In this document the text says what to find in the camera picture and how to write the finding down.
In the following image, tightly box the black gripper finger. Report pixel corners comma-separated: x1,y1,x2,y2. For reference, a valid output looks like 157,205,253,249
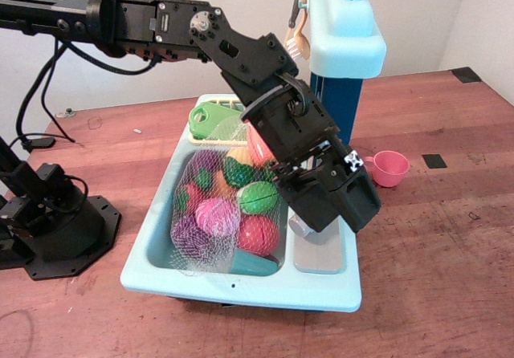
328,164,381,232
276,162,341,233

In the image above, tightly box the tan toy brush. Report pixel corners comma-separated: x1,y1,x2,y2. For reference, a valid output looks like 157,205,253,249
284,0,311,60

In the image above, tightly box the light blue toy sink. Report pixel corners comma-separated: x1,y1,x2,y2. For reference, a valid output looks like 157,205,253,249
120,108,362,312

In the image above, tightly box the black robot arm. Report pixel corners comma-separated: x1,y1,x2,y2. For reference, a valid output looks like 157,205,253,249
1,0,381,231

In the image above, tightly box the cream toy dish rack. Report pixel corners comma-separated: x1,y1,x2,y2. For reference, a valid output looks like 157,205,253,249
188,97,247,146

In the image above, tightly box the mesh bag of toy food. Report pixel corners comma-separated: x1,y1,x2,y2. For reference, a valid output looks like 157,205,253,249
169,123,281,275

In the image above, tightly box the blue toy kitchen tower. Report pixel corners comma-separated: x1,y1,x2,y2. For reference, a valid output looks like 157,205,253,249
308,0,386,144

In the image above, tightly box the metal table bolt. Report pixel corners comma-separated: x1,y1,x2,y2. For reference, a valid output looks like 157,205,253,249
55,108,77,119

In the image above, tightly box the black tape corner patch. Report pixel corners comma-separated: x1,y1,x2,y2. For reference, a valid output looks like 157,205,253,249
451,67,482,83

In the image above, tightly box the grey toy faucet lever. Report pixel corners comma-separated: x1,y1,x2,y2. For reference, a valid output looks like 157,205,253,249
288,214,340,246

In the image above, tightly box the black cable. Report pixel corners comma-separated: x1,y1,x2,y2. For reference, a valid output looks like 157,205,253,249
8,39,160,153

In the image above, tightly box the teal toy cup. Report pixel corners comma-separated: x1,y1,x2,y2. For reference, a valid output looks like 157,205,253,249
230,248,278,276

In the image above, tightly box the black tape square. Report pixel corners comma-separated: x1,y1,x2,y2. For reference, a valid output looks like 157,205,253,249
422,154,447,169

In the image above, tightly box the green toy cutting board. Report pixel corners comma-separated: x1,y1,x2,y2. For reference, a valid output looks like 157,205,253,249
188,101,241,139

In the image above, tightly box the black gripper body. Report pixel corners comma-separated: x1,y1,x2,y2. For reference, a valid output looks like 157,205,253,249
242,74,363,187

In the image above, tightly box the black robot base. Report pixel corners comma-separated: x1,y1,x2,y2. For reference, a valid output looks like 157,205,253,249
1,142,121,280

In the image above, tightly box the pink toy cup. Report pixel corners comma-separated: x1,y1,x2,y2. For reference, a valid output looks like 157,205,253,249
364,150,410,188

